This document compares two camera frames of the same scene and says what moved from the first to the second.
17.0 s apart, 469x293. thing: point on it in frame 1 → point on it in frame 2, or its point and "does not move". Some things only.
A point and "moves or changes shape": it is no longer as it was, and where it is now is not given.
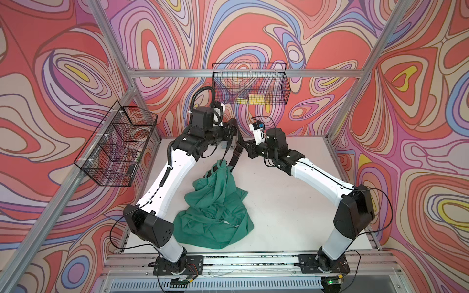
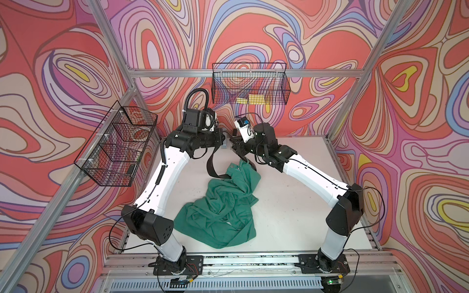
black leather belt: (238, 146) moves or changes shape
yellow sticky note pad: (256, 99) does not move
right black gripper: (252, 151) does not move
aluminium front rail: (376, 264) does not move
